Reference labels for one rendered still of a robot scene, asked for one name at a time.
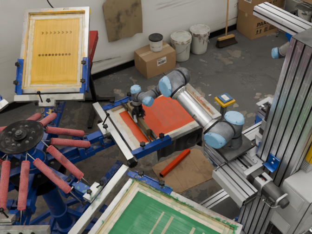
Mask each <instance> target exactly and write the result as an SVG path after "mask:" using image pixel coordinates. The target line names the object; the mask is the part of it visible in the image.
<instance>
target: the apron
mask: <svg viewBox="0 0 312 234"><path fill-rule="evenodd" d="M103 12H104V19H105V24H106V30H107V36H108V41H109V42H111V41H117V40H120V39H122V38H124V37H133V36H134V35H135V34H137V33H143V18H142V4H141V0H106V2H105V3H104V5H103Z"/></svg>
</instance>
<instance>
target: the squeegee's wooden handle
mask: <svg viewBox="0 0 312 234"><path fill-rule="evenodd" d="M133 108H134V107H132V106H131V105H130V102H128V103H127V109H128V111H129V112H130V113H132V110H133ZM137 123H138V124H139V125H140V127H141V128H142V130H143V131H144V132H145V133H146V134H147V136H150V128H149V127H148V126H147V124H146V123H145V122H144V121H143V119H142V118H141V117H138V119H137Z"/></svg>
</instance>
